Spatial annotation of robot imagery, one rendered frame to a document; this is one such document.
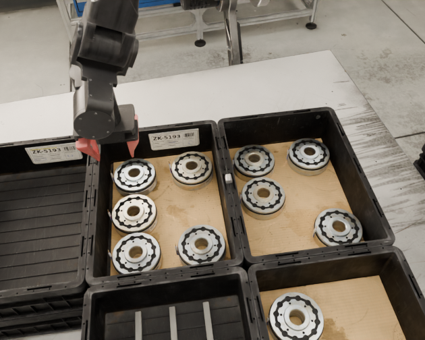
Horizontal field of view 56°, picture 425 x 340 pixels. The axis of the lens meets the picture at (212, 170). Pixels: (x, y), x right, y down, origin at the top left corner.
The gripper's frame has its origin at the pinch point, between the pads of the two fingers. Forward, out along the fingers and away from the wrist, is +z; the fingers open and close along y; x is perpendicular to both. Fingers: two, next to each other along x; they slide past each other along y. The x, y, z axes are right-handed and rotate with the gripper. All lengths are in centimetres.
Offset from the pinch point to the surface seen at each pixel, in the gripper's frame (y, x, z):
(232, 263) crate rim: 19.5, -19.3, 13.0
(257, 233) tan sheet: 27.3, -8.3, 23.1
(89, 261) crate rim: -7.5, -14.7, 13.3
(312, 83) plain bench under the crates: 62, 56, 37
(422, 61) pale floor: 177, 147, 107
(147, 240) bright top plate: 2.8, -7.8, 20.4
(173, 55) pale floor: 15, 182, 109
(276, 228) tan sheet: 31.8, -7.6, 23.1
